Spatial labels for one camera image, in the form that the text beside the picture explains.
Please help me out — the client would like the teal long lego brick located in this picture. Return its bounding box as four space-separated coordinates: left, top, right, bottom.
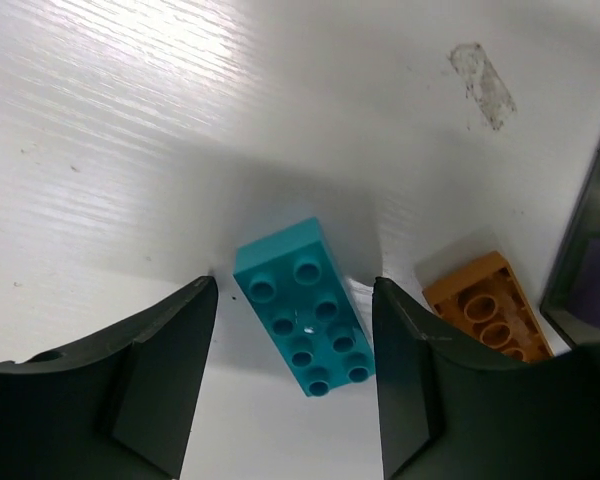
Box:
233 218 375 397

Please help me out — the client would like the orange lego brick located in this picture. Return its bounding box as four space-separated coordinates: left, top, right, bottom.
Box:
423 251 553 363

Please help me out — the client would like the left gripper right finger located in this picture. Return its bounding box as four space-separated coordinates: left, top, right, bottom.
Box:
372 277 600 479

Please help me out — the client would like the dark smoky plastic container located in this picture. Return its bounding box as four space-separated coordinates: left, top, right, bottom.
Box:
540 141 600 348

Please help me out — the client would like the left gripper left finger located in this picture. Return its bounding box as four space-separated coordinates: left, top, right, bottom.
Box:
0 276 219 479

